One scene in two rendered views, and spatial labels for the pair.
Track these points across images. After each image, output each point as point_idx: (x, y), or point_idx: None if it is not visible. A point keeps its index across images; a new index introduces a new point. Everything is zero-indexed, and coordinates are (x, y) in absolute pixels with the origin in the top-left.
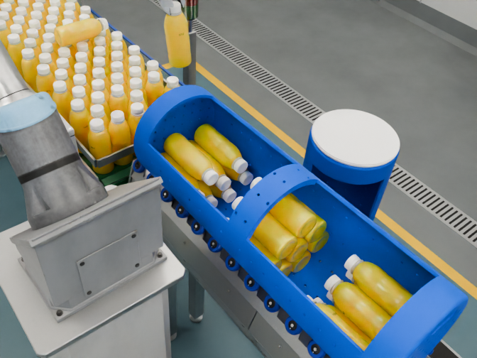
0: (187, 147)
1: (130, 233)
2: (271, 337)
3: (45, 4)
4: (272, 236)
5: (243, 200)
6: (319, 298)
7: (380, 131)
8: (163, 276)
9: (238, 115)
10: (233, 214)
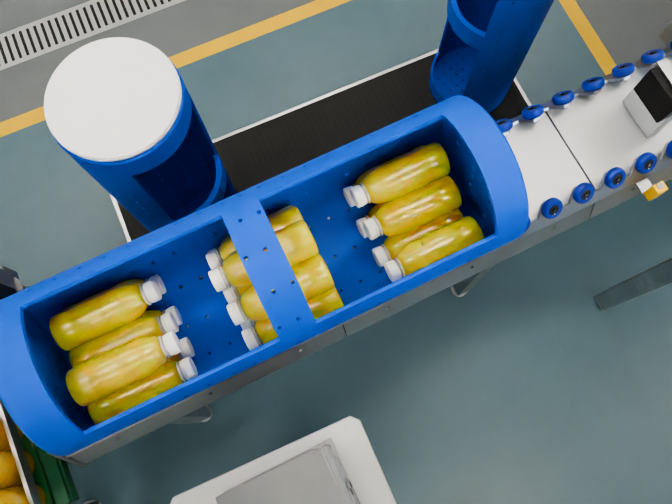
0: (109, 368)
1: (351, 495)
2: (373, 314)
3: None
4: (313, 286)
5: (271, 313)
6: (376, 250)
7: (114, 58)
8: (357, 447)
9: (80, 274)
10: (278, 332)
